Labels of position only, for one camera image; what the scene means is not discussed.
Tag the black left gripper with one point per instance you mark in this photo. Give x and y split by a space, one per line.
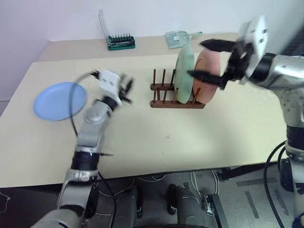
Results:
122 89

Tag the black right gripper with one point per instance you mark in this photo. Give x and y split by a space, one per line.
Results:
237 64

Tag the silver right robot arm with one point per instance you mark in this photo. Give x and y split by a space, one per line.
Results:
285 69

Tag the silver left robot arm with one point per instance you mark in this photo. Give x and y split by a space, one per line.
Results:
91 133

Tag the wooden dish rack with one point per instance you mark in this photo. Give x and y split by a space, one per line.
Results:
166 104

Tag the pink plate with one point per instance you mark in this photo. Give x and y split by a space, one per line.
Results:
209 64

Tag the green plate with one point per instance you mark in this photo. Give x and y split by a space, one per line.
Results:
184 69

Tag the clear plastic bag package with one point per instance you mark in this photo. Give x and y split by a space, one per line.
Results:
175 39

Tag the green screwdriver bit set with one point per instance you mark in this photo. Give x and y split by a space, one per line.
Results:
121 42

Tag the blue plate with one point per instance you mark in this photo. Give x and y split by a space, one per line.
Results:
52 102

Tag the dark grey rounded leg cover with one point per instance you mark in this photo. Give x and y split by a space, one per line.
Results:
187 206
129 206

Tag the black table foot bar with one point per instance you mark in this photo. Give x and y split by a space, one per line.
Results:
219 211

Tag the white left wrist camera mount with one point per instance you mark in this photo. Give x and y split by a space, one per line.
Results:
108 79

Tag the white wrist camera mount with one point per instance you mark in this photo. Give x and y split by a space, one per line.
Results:
108 79
259 40

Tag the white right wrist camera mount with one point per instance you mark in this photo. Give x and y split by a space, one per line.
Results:
259 40

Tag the black table frame bar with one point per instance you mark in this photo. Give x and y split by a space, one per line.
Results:
247 171

